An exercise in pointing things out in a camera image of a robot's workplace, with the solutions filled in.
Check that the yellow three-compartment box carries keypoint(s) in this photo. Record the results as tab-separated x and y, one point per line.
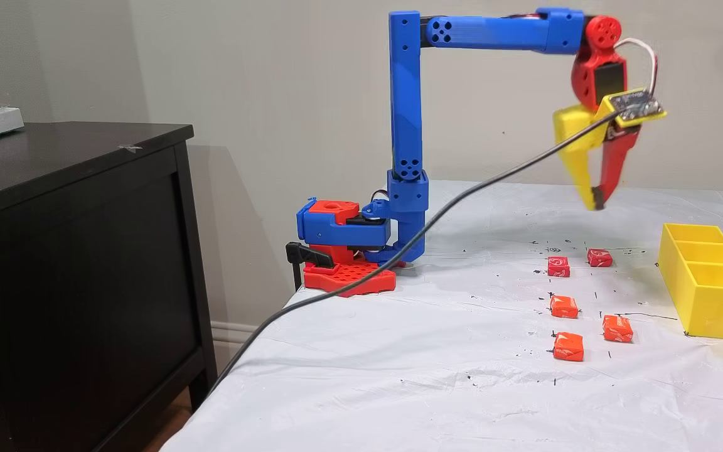
719	307

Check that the white table cover sheet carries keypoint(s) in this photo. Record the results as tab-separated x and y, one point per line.
462	389

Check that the red perforated base plate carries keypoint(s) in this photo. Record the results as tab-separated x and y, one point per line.
349	279

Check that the black table clamp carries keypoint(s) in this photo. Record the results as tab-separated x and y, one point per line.
308	254

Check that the small clear tape scrap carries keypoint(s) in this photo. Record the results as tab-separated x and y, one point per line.
130	148

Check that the camera board on yellow mount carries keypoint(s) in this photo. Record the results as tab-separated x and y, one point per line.
634	107

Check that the red candy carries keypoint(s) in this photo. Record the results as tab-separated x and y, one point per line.
599	257
558	266

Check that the orange candy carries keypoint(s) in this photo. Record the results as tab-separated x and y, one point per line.
617	328
568	346
563	306

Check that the dark wooden cabinet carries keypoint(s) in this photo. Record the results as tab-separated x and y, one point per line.
73	282

